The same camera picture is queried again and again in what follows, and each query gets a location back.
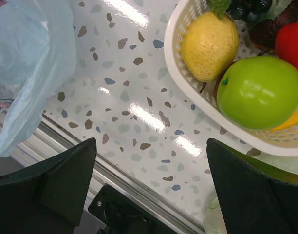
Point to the bright green fake apple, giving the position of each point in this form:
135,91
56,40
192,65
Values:
258,93

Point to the dark purple fake grapes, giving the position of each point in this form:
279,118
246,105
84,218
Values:
249,11

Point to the dark brown fake mangosteen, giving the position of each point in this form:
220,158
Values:
263,35

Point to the yellow fake pear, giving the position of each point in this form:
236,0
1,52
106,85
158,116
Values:
210,46

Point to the yellow fake bell pepper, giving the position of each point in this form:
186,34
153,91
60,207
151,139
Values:
293,120

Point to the light blue plastic bag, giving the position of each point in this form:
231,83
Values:
37,55

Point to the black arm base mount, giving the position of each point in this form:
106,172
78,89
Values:
121,216

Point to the white perforated plastic basket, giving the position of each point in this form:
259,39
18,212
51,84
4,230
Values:
279,143

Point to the red fake bell pepper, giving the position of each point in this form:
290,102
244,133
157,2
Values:
286,45

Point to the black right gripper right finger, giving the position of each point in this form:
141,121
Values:
251,192

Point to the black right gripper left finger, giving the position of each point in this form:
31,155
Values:
48,197

